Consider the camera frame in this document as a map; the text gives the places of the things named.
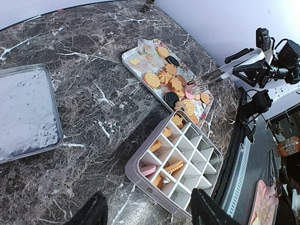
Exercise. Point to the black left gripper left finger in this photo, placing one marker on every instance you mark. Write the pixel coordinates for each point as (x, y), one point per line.
(93, 212)

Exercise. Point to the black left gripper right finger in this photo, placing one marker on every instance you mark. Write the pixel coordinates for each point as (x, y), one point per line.
(205, 211)

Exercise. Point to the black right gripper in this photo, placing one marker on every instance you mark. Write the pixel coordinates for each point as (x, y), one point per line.
(255, 70)

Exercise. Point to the silver metal tongs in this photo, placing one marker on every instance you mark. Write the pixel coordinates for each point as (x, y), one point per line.
(243, 57)

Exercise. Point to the silver divided cookie tin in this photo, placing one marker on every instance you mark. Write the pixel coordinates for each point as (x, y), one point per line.
(175, 158)

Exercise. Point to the orange cookie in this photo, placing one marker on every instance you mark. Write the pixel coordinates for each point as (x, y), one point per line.
(148, 170)

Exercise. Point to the pink round cookie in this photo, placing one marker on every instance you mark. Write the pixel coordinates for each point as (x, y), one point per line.
(190, 91)

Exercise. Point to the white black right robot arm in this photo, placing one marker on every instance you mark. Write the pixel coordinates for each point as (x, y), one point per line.
(284, 65)

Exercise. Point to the pink tray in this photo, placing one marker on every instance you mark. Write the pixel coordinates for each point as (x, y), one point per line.
(264, 205)

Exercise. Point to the black chocolate sandwich cookie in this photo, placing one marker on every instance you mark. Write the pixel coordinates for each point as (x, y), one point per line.
(171, 99)

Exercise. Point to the floral cookie tray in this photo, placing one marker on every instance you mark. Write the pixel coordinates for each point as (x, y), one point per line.
(149, 56)

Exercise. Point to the tan sandwich biscuit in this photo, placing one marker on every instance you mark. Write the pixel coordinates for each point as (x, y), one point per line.
(152, 80)

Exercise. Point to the silver tin lid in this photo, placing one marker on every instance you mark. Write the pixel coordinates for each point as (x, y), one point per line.
(29, 118)

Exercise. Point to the white slotted cable duct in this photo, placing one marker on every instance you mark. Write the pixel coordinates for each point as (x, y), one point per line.
(238, 176)

